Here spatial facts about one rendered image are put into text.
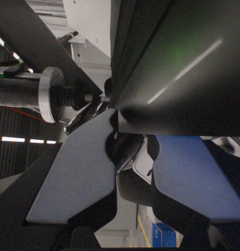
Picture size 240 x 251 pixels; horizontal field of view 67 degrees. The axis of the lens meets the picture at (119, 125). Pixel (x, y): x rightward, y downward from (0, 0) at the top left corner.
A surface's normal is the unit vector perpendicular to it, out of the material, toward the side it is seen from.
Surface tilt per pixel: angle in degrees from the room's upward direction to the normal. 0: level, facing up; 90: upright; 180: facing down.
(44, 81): 90
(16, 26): 138
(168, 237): 90
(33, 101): 90
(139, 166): 54
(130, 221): 90
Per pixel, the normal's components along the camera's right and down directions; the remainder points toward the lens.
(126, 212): 0.05, -0.11
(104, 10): -0.68, 0.67
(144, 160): -0.56, 0.01
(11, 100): 0.00, 0.61
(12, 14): 0.77, -0.54
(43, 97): 0.03, 0.19
